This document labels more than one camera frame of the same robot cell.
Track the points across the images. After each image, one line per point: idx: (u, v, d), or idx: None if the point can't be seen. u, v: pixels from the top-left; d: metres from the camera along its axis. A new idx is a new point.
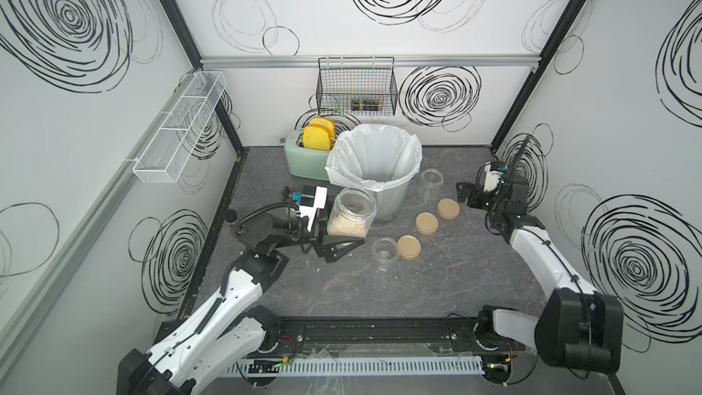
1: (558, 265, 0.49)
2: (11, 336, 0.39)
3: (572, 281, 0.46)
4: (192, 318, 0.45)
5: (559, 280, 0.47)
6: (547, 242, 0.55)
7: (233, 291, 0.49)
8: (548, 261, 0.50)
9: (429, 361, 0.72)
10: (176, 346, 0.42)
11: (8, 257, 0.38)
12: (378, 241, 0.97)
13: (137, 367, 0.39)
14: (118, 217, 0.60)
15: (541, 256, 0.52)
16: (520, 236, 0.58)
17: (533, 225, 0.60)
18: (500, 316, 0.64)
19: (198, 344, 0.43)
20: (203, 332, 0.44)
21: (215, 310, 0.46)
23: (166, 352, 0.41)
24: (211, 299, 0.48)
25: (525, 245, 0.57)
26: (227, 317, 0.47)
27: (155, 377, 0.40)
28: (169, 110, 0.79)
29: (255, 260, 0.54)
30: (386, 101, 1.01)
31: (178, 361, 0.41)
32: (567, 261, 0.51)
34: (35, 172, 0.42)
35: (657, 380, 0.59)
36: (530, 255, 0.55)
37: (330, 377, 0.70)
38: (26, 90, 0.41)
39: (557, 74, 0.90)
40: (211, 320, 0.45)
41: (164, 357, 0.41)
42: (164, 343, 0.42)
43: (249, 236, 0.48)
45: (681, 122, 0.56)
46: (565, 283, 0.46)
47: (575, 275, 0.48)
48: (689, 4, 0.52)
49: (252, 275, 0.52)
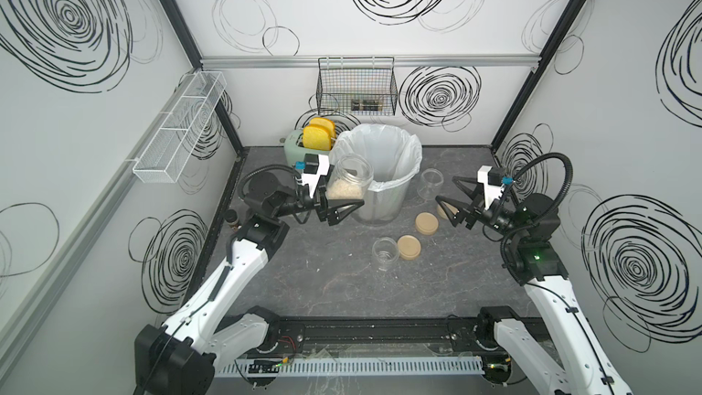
1: (590, 355, 0.42)
2: (12, 336, 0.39)
3: (604, 382, 0.40)
4: (204, 290, 0.44)
5: (590, 382, 0.40)
6: (573, 312, 0.46)
7: (239, 259, 0.49)
8: (577, 348, 0.43)
9: (428, 362, 0.72)
10: (192, 314, 0.42)
11: (7, 256, 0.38)
12: (378, 241, 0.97)
13: (153, 343, 0.38)
14: (118, 218, 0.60)
15: (567, 336, 0.44)
16: (541, 294, 0.49)
17: (552, 274, 0.50)
18: (499, 331, 0.63)
19: (214, 310, 0.43)
20: (217, 299, 0.44)
21: (226, 278, 0.46)
23: (184, 322, 0.41)
24: (219, 268, 0.48)
25: (545, 305, 0.48)
26: (238, 284, 0.48)
27: (176, 346, 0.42)
28: (169, 110, 0.79)
29: (256, 228, 0.54)
30: (386, 101, 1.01)
31: (197, 328, 0.40)
32: (599, 348, 0.43)
34: (35, 172, 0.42)
35: (657, 381, 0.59)
36: (552, 324, 0.47)
37: (331, 377, 0.70)
38: (26, 89, 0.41)
39: (557, 74, 0.90)
40: (222, 288, 0.45)
41: (183, 325, 0.40)
42: (179, 314, 0.41)
43: (252, 196, 0.49)
45: (681, 122, 0.56)
46: (599, 389, 0.39)
47: (608, 372, 0.40)
48: (689, 4, 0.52)
49: (256, 242, 0.52)
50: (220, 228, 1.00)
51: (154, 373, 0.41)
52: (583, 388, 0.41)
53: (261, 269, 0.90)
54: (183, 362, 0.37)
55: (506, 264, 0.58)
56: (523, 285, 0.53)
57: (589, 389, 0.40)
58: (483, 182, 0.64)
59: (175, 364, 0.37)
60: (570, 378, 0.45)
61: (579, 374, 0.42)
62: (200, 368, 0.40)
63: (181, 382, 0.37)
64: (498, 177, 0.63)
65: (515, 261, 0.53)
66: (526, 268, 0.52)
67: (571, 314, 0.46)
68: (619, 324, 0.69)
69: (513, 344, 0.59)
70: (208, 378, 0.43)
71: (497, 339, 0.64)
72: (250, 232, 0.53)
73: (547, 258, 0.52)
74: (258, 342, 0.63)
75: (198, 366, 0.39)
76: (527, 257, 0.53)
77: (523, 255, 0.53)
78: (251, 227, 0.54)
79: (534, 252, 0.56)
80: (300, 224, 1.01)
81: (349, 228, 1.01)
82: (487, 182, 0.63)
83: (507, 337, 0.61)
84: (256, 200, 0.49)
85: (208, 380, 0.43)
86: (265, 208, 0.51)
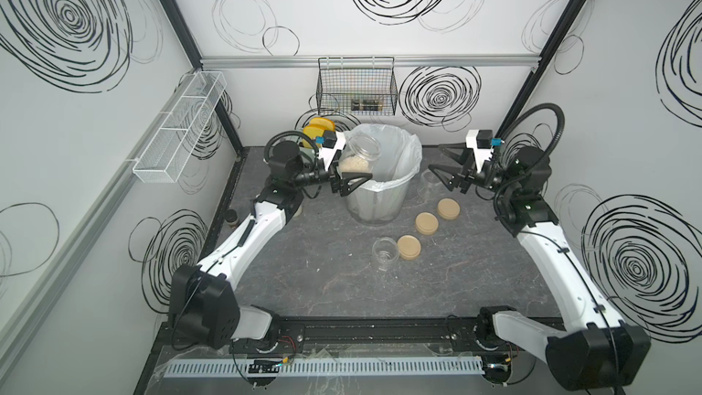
1: (581, 288, 0.43)
2: (11, 336, 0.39)
3: (597, 311, 0.41)
4: (231, 237, 0.49)
5: (583, 312, 0.41)
6: (564, 251, 0.47)
7: (262, 215, 0.54)
8: (569, 282, 0.44)
9: (428, 362, 0.72)
10: (225, 256, 0.46)
11: (7, 256, 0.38)
12: (378, 241, 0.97)
13: (188, 280, 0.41)
14: (118, 218, 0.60)
15: (559, 272, 0.45)
16: (532, 238, 0.50)
17: (542, 220, 0.51)
18: (500, 321, 0.64)
19: (243, 254, 0.47)
20: (244, 246, 0.48)
21: (250, 229, 0.50)
23: (217, 261, 0.45)
24: (245, 220, 0.52)
25: (537, 250, 0.49)
26: (261, 237, 0.52)
27: (209, 281, 0.43)
28: (169, 110, 0.79)
29: (274, 193, 0.59)
30: (386, 101, 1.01)
31: (229, 268, 0.44)
32: (590, 282, 0.44)
34: (35, 172, 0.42)
35: (658, 381, 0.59)
36: (545, 264, 0.48)
37: (331, 377, 0.70)
38: (26, 89, 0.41)
39: (557, 74, 0.90)
40: (249, 238, 0.49)
41: (216, 264, 0.44)
42: (212, 256, 0.45)
43: (276, 158, 0.55)
45: (681, 122, 0.56)
46: (590, 317, 0.40)
47: (600, 303, 0.41)
48: (688, 4, 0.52)
49: (276, 204, 0.56)
50: (220, 228, 1.00)
51: (186, 310, 0.44)
52: (577, 318, 0.42)
53: (261, 269, 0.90)
54: (218, 293, 0.40)
55: (499, 217, 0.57)
56: (516, 237, 0.54)
57: (580, 319, 0.41)
58: (473, 146, 0.61)
59: (211, 296, 0.40)
60: (565, 314, 0.44)
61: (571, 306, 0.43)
62: (229, 305, 0.43)
63: (216, 314, 0.40)
64: (486, 138, 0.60)
65: (507, 213, 0.54)
66: (518, 218, 0.53)
67: (563, 255, 0.47)
68: None
69: (511, 327, 0.60)
70: (234, 318, 0.46)
71: (498, 333, 0.63)
72: (267, 199, 0.57)
73: (537, 208, 0.53)
74: (262, 333, 0.64)
75: (228, 304, 0.43)
76: (519, 207, 0.54)
77: (515, 206, 0.55)
78: (269, 192, 0.59)
79: (526, 203, 0.55)
80: (301, 224, 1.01)
81: (349, 228, 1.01)
82: (476, 146, 0.63)
83: (507, 325, 0.61)
84: (279, 163, 0.55)
85: (235, 320, 0.46)
86: (287, 172, 0.58)
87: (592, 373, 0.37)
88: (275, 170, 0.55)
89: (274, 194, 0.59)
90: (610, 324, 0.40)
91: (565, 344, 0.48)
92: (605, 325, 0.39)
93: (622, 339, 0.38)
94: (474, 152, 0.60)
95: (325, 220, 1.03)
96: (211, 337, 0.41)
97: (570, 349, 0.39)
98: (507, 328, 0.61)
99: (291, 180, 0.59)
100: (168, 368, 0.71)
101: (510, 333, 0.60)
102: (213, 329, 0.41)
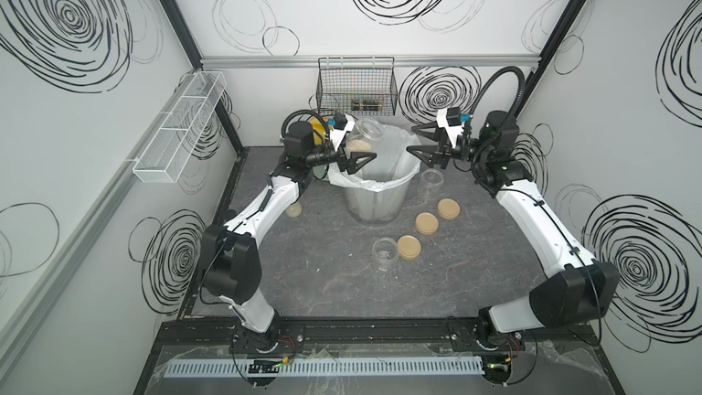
1: (557, 234, 0.46)
2: (11, 336, 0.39)
3: (572, 253, 0.44)
4: (254, 200, 0.54)
5: (560, 256, 0.44)
6: (539, 203, 0.50)
7: (280, 184, 0.59)
8: (546, 231, 0.47)
9: (428, 362, 0.72)
10: (249, 218, 0.50)
11: (7, 256, 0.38)
12: (378, 241, 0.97)
13: (217, 238, 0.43)
14: (118, 218, 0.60)
15: (536, 223, 0.48)
16: (509, 195, 0.53)
17: (518, 178, 0.54)
18: (497, 314, 0.64)
19: (266, 218, 0.53)
20: (266, 209, 0.53)
21: (272, 196, 0.56)
23: (242, 220, 0.50)
24: (263, 190, 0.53)
25: (514, 206, 0.52)
26: (282, 204, 0.58)
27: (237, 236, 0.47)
28: (169, 110, 0.79)
29: (286, 169, 0.64)
30: (386, 101, 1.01)
31: (254, 227, 0.49)
32: (564, 228, 0.47)
34: (35, 172, 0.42)
35: (659, 381, 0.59)
36: (521, 218, 0.51)
37: (331, 377, 0.70)
38: (26, 89, 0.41)
39: (557, 74, 0.90)
40: (270, 203, 0.54)
41: (240, 225, 0.49)
42: (237, 216, 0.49)
43: (291, 133, 0.61)
45: (681, 122, 0.56)
46: (568, 261, 0.43)
47: (576, 246, 0.45)
48: (688, 4, 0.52)
49: (291, 177, 0.61)
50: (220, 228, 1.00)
51: (215, 266, 0.48)
52: (554, 262, 0.45)
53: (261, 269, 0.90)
54: (246, 249, 0.45)
55: (477, 181, 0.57)
56: (495, 197, 0.56)
57: (558, 263, 0.44)
58: (444, 126, 0.64)
59: (239, 252, 0.45)
60: (542, 260, 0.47)
61: (548, 252, 0.46)
62: (252, 264, 0.47)
63: (243, 271, 0.45)
64: (455, 113, 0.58)
65: (485, 176, 0.56)
66: (495, 179, 0.55)
67: (538, 207, 0.49)
68: (619, 324, 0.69)
69: (506, 318, 0.61)
70: (257, 276, 0.50)
71: (499, 330, 0.63)
72: (281, 174, 0.62)
73: (515, 166, 0.56)
74: (263, 326, 0.63)
75: (253, 262, 0.47)
76: (496, 168, 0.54)
77: (492, 167, 0.58)
78: (281, 169, 0.63)
79: (502, 164, 0.58)
80: (301, 224, 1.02)
81: (350, 228, 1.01)
82: (448, 124, 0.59)
83: (505, 317, 0.61)
84: (294, 137, 0.60)
85: (257, 279, 0.50)
86: (303, 148, 0.64)
87: (571, 314, 0.40)
88: (289, 146, 0.61)
89: (287, 169, 0.64)
90: (584, 263, 0.43)
91: (544, 285, 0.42)
92: (580, 265, 0.42)
93: (597, 277, 0.42)
94: (448, 130, 0.61)
95: (325, 220, 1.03)
96: (237, 291, 0.46)
97: (548, 291, 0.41)
98: (506, 324, 0.61)
99: (303, 157, 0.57)
100: (168, 368, 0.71)
101: (510, 326, 0.60)
102: (239, 282, 0.45)
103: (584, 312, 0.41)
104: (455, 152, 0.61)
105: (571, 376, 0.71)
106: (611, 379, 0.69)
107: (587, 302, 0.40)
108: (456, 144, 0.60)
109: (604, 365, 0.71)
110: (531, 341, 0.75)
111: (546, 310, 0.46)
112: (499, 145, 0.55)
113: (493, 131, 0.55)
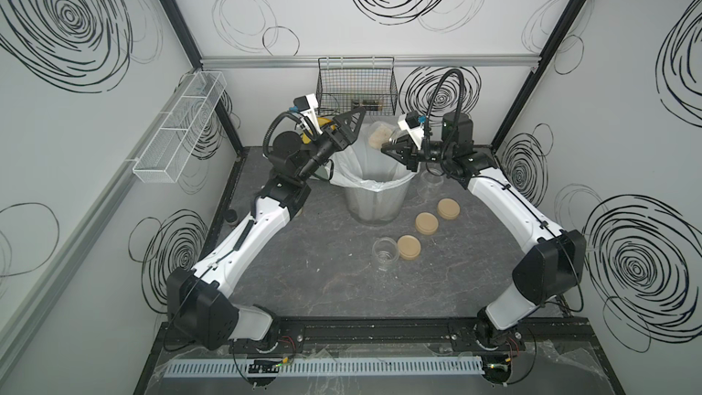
1: (526, 212, 0.49)
2: (11, 337, 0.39)
3: (542, 227, 0.47)
4: (229, 238, 0.47)
5: (533, 230, 0.47)
6: (507, 186, 0.54)
7: (264, 213, 0.50)
8: (516, 211, 0.50)
9: (429, 361, 0.72)
10: (219, 261, 0.43)
11: (7, 257, 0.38)
12: (378, 242, 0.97)
13: (184, 282, 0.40)
14: (118, 218, 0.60)
15: (507, 206, 0.51)
16: (479, 183, 0.56)
17: (486, 167, 0.57)
18: (494, 312, 0.64)
19: (240, 259, 0.45)
20: (241, 249, 0.45)
21: (249, 230, 0.48)
23: (210, 267, 0.43)
24: (243, 221, 0.49)
25: (484, 193, 0.56)
26: (260, 239, 0.49)
27: (203, 287, 0.43)
28: (169, 110, 0.79)
29: (278, 187, 0.55)
30: (386, 101, 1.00)
31: (224, 273, 0.42)
32: (532, 207, 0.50)
34: (35, 172, 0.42)
35: (658, 380, 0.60)
36: (493, 202, 0.54)
37: (330, 377, 0.70)
38: (26, 90, 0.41)
39: (556, 74, 0.91)
40: (247, 239, 0.47)
41: (209, 271, 0.42)
42: (207, 261, 0.43)
43: (275, 154, 0.50)
45: (681, 122, 0.56)
46: (540, 233, 0.46)
47: (544, 219, 0.48)
48: (689, 3, 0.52)
49: (279, 199, 0.53)
50: (220, 228, 1.00)
51: (182, 313, 0.43)
52: (527, 237, 0.48)
53: (261, 269, 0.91)
54: (210, 303, 0.39)
55: (447, 176, 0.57)
56: (467, 187, 0.60)
57: (532, 237, 0.47)
58: (407, 128, 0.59)
59: (202, 305, 0.39)
60: (516, 239, 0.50)
61: (522, 229, 0.49)
62: (227, 313, 0.43)
63: (208, 323, 0.39)
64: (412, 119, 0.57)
65: (455, 169, 0.60)
66: (465, 172, 0.59)
67: (506, 191, 0.53)
68: (619, 324, 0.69)
69: (504, 316, 0.61)
70: (233, 322, 0.46)
71: (498, 328, 0.63)
72: (271, 195, 0.54)
73: (481, 157, 0.60)
74: (261, 330, 0.63)
75: (225, 310, 0.42)
76: (464, 161, 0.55)
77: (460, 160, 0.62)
78: (272, 186, 0.55)
79: (468, 156, 0.62)
80: (300, 224, 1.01)
81: (349, 228, 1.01)
82: (409, 127, 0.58)
83: (503, 312, 0.61)
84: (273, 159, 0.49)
85: (234, 323, 0.46)
86: (286, 166, 0.50)
87: (553, 283, 0.43)
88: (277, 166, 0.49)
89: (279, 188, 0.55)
90: (555, 233, 0.46)
91: (523, 261, 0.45)
92: (551, 236, 0.46)
93: (568, 246, 0.46)
94: (410, 133, 0.68)
95: (325, 220, 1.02)
96: (206, 339, 0.41)
97: (528, 268, 0.47)
98: (505, 317, 0.61)
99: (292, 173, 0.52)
100: (168, 368, 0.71)
101: (508, 319, 0.60)
102: (206, 335, 0.40)
103: (564, 281, 0.46)
104: (420, 154, 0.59)
105: (570, 376, 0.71)
106: (611, 379, 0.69)
107: (563, 271, 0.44)
108: (420, 146, 0.66)
109: (604, 365, 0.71)
110: (531, 341, 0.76)
111: (529, 285, 0.48)
112: (460, 140, 0.60)
113: (450, 129, 0.61)
